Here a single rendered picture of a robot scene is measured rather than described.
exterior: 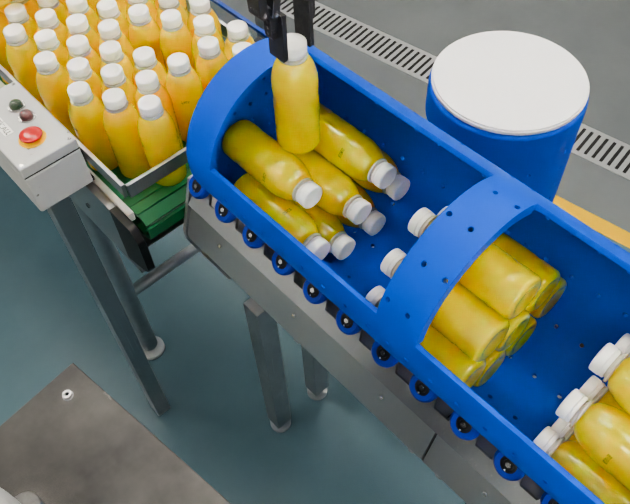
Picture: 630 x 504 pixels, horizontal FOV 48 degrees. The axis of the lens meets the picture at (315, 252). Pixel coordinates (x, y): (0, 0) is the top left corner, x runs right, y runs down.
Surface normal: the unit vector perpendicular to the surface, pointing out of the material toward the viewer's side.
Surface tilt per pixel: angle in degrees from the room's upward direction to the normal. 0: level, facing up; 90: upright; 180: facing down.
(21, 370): 0
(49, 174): 90
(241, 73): 17
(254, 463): 0
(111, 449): 1
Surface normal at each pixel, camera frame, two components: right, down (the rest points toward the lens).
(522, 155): 0.08, 0.80
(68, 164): 0.68, 0.58
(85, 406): -0.03, -0.60
